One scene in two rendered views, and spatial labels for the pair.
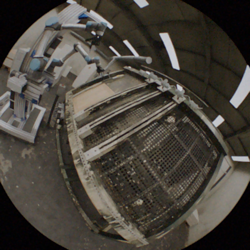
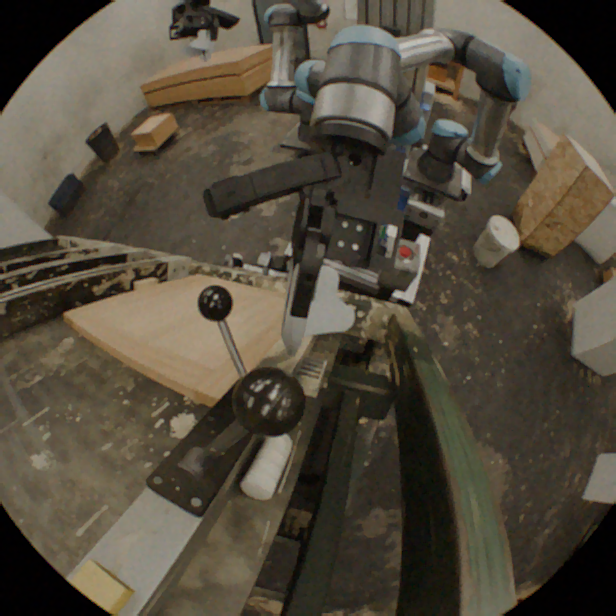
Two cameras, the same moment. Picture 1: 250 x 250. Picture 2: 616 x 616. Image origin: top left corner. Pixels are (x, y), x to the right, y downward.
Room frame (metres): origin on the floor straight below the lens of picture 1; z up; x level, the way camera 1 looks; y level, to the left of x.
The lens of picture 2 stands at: (1.22, 0.83, 1.67)
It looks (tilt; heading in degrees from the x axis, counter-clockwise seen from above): 71 degrees down; 177
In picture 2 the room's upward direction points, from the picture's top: 12 degrees counter-clockwise
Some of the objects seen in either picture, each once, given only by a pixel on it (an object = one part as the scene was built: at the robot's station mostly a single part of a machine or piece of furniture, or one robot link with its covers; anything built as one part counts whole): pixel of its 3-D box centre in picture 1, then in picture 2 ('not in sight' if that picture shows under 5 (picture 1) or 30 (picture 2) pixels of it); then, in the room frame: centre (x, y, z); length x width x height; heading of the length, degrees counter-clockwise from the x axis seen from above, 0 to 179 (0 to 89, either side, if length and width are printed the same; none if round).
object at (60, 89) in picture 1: (60, 90); (398, 265); (0.87, 1.19, 0.84); 0.12 x 0.12 x 0.18; 60
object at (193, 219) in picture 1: (184, 205); not in sight; (1.31, -4.38, 0.28); 2.45 x 1.03 x 0.56; 51
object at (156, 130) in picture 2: not in sight; (152, 135); (-2.30, -0.58, 0.20); 0.61 x 0.53 x 0.40; 51
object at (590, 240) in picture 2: not in sight; (596, 215); (0.61, 4.65, 0.48); 1.00 x 0.64 x 0.95; 51
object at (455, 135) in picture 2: (54, 62); (448, 139); (0.61, 1.45, 1.20); 0.13 x 0.12 x 0.14; 23
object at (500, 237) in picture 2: not in sight; (498, 241); (0.60, 2.40, 0.24); 0.32 x 0.30 x 0.47; 51
